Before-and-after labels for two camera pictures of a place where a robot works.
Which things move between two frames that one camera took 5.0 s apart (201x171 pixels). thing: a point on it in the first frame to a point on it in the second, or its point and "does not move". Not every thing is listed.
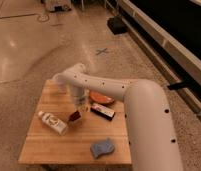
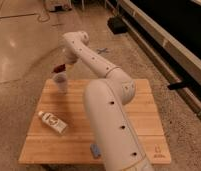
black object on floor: x=116 y=25 does not move
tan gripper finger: x=73 y=123 to x=70 y=67
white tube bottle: x=60 y=126 does not move
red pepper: x=75 y=116 to x=59 y=68
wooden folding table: x=60 y=135 does not move
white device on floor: x=55 y=6 does not move
